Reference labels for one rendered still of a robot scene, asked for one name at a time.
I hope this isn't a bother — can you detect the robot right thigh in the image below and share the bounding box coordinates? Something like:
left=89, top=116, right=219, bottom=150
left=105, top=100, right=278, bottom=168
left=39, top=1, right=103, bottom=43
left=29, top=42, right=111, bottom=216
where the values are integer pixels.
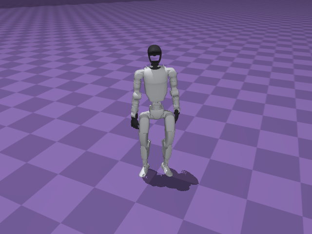
left=138, top=111, right=151, bottom=148

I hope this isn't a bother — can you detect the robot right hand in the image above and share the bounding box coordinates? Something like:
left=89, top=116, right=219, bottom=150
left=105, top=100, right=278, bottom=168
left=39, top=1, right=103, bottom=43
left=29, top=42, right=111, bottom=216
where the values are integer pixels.
left=131, top=113, right=139, bottom=129

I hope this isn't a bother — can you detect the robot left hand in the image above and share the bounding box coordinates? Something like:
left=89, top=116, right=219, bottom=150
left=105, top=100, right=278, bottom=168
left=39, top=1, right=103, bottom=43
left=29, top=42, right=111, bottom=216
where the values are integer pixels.
left=174, top=109, right=180, bottom=123

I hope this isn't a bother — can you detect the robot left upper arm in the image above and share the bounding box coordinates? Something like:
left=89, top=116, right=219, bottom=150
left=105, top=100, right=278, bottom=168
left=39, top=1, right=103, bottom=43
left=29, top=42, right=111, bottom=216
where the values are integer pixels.
left=166, top=67, right=178, bottom=97

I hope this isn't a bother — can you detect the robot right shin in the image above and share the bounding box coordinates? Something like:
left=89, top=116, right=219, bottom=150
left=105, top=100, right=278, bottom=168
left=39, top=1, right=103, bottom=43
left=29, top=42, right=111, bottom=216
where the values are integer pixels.
left=140, top=146, right=150, bottom=167

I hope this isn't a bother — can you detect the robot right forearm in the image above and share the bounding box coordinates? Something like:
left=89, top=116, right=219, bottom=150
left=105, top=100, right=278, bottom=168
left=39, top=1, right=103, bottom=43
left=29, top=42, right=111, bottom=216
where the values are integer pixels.
left=131, top=92, right=139, bottom=118

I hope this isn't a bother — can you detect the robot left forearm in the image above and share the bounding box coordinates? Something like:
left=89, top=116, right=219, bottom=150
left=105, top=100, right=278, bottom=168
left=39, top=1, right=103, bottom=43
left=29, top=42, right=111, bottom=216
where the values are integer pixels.
left=172, top=90, right=180, bottom=113

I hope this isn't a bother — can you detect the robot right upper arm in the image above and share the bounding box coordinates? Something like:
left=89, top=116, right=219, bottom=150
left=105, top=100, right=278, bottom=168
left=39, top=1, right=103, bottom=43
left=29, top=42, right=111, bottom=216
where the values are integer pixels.
left=133, top=69, right=144, bottom=100

